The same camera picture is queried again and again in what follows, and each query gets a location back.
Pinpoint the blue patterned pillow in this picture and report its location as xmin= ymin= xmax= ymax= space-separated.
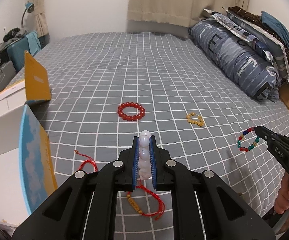
xmin=204 ymin=9 xmax=289 ymax=81

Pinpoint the pink bead bracelet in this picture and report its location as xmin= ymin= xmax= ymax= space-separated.
xmin=137 ymin=129 xmax=153 ymax=181

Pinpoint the right hand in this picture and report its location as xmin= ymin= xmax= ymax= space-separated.
xmin=274 ymin=172 xmax=289 ymax=215

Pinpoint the red cord bracelet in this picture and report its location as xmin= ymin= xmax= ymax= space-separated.
xmin=73 ymin=149 xmax=99 ymax=173
xmin=126 ymin=179 xmax=166 ymax=221

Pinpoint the blue yellow cardboard box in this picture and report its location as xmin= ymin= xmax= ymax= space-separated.
xmin=0 ymin=51 xmax=57 ymax=229

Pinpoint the teal suitcase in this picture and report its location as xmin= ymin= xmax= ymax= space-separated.
xmin=7 ymin=36 xmax=30 ymax=73

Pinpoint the blue desk lamp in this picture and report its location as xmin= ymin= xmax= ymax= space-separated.
xmin=21 ymin=1 xmax=34 ymax=28

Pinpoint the clutter pile on suitcases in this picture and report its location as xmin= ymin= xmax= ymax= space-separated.
xmin=0 ymin=28 xmax=29 ymax=66

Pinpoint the beige side curtain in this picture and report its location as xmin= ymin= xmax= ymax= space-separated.
xmin=33 ymin=0 xmax=49 ymax=37

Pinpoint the multicolour glass bead bracelet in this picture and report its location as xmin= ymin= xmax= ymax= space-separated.
xmin=237 ymin=126 xmax=262 ymax=153

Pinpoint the brown patterned blanket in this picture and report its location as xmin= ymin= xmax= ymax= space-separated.
xmin=226 ymin=6 xmax=289 ymax=84

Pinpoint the yellow bead bracelet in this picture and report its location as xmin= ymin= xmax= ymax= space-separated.
xmin=186 ymin=112 xmax=205 ymax=127

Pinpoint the light blue towel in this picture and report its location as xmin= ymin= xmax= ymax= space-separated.
xmin=25 ymin=30 xmax=42 ymax=56

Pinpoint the folded blue duvet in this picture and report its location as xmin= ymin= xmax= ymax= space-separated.
xmin=188 ymin=18 xmax=279 ymax=102

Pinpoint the red bead bracelet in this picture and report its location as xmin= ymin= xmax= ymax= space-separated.
xmin=117 ymin=101 xmax=146 ymax=122

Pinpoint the grey checked bed sheet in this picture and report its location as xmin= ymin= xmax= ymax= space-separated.
xmin=31 ymin=33 xmax=289 ymax=239

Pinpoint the teal folded cloth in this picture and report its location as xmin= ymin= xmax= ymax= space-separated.
xmin=261 ymin=11 xmax=289 ymax=49

